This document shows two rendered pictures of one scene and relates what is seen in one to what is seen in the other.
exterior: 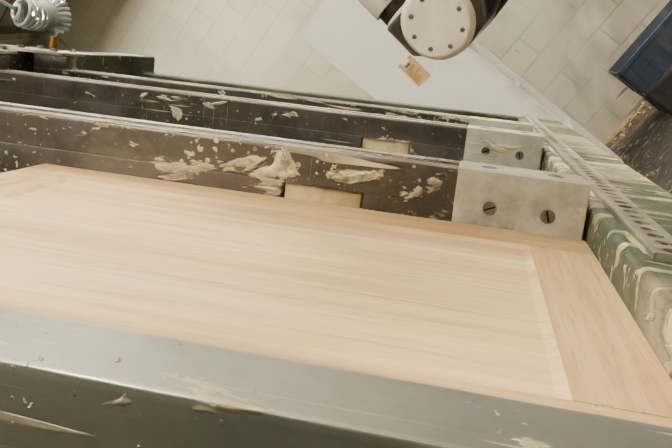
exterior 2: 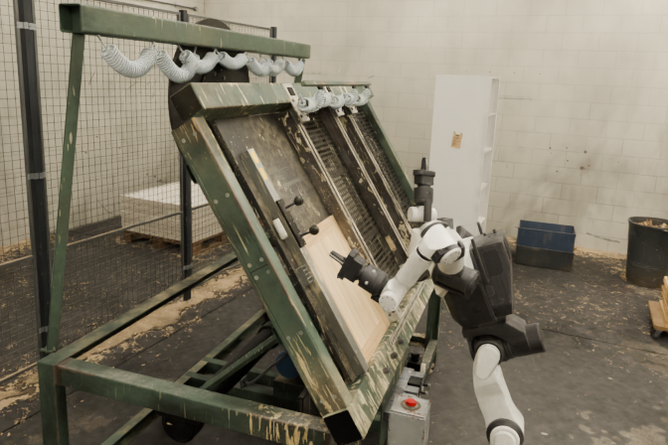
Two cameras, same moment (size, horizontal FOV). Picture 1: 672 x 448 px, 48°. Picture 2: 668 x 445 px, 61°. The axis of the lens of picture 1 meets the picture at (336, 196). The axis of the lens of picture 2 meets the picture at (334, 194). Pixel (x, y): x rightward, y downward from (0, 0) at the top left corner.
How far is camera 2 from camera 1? 1.93 m
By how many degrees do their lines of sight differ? 15
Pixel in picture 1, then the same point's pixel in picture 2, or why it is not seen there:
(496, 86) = (474, 182)
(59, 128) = (341, 214)
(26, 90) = (336, 132)
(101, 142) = (345, 223)
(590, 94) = (508, 214)
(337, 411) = (347, 335)
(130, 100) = (354, 165)
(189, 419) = (338, 325)
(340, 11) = (461, 86)
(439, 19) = not seen: hidden behind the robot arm
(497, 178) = not seen: hidden behind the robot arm
